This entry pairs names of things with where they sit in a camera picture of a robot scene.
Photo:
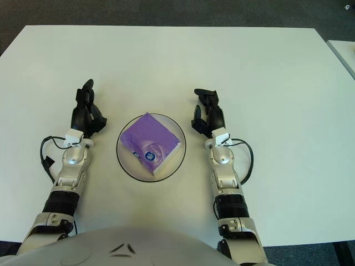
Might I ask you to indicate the white side table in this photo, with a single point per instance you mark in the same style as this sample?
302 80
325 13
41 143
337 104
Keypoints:
344 52

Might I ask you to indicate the black table leg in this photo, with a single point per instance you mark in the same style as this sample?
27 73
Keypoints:
340 254

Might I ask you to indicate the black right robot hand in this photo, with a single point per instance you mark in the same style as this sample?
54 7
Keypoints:
216 119

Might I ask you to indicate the small white floor object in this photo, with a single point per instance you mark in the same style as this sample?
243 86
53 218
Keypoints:
347 7

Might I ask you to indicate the grey robot torso shell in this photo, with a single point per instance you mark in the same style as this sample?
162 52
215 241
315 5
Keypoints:
119 249

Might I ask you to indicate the purple tissue paper pack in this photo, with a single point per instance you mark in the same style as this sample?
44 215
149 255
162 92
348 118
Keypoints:
147 138

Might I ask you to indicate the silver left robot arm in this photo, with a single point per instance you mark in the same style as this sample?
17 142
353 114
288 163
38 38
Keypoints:
69 171

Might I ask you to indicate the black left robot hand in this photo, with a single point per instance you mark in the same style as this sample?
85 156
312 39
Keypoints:
80 116

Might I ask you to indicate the white plate with black rim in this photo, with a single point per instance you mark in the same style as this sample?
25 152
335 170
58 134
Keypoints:
127 166

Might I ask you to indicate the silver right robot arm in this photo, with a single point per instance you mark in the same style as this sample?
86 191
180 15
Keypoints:
226 177

